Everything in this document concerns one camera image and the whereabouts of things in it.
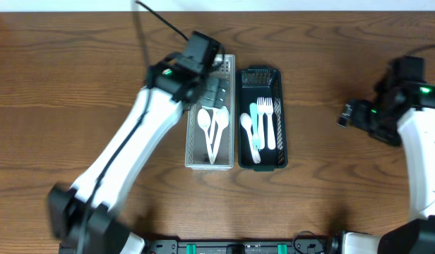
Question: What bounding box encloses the white plastic spoon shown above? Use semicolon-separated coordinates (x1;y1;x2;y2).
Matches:
197;109;214;164
212;106;230;163
240;113;261;164

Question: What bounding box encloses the mint green plastic fork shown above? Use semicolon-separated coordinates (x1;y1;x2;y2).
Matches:
249;102;261;150

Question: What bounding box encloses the white plastic fork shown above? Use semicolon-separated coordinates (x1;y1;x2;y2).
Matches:
265;97;276;150
257;97;265;150

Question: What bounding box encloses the black plastic basket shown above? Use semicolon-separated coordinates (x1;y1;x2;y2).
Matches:
237;66;288;171

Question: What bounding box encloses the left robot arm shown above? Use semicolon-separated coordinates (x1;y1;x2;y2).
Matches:
47;31;225;254

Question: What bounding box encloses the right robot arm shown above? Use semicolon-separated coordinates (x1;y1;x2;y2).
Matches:
326;56;435;254

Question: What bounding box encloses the clear plastic basket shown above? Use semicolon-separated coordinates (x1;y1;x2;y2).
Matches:
185;54;236;171

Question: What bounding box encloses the left black cable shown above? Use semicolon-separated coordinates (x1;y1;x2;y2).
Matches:
76;0;190;254

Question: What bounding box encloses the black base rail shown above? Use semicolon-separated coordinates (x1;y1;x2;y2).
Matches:
143;231;342;254

